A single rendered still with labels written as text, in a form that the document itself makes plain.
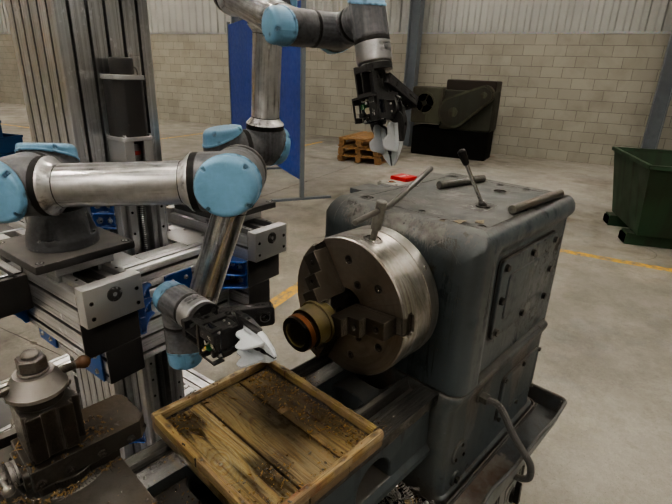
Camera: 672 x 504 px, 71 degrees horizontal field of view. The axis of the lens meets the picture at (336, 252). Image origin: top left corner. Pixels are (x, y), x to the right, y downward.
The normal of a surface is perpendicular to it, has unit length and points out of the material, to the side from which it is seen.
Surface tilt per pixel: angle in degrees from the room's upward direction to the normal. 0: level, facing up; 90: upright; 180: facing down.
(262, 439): 0
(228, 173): 90
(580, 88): 90
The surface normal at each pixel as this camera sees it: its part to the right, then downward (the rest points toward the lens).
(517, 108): -0.47, 0.30
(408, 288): 0.64, -0.25
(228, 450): 0.04, -0.93
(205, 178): 0.16, 0.35
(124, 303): 0.81, 0.24
